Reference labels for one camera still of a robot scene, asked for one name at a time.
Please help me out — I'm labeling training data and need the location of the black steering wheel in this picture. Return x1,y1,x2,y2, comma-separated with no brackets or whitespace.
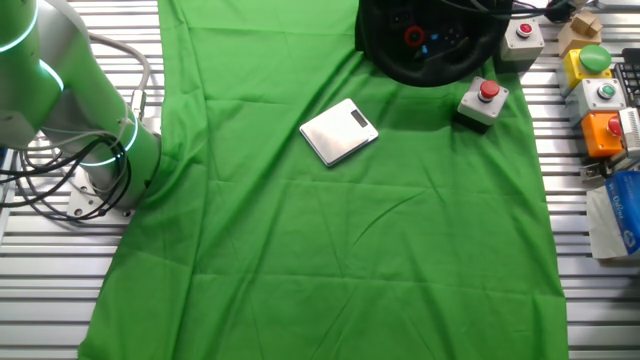
355,0,514,89

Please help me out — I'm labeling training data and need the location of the silver digital scale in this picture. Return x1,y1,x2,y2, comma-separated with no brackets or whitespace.
298,97,380,168

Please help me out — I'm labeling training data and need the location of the green cloth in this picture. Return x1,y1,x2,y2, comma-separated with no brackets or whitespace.
77,0,570,360

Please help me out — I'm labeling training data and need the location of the grey box red button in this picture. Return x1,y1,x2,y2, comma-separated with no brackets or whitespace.
453,75,511,135
493,17,546,75

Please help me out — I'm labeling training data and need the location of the yellow box green button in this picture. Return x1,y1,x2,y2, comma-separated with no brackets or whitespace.
555,44,614,99

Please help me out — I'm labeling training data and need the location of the orange box red button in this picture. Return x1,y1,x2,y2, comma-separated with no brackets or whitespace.
580,110,625,159

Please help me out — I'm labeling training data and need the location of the grey box green button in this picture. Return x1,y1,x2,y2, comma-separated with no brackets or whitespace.
564,77,629,129

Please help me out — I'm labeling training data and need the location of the wooden block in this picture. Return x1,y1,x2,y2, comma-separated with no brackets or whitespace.
557,9,605,59

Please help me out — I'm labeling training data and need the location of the blue tissue pack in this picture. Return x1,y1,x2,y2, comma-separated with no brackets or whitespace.
585,170,640,261

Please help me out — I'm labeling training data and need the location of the white vented box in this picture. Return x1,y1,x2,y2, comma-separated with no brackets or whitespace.
618,106,640,161

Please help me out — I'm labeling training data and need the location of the black keyboard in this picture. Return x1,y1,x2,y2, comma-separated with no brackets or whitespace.
613,48,640,109

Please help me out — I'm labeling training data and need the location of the thick grey cable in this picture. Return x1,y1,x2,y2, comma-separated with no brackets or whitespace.
82,32,154,124

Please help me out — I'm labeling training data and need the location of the black camera cable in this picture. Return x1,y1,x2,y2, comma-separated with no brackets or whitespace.
439,0,574,24

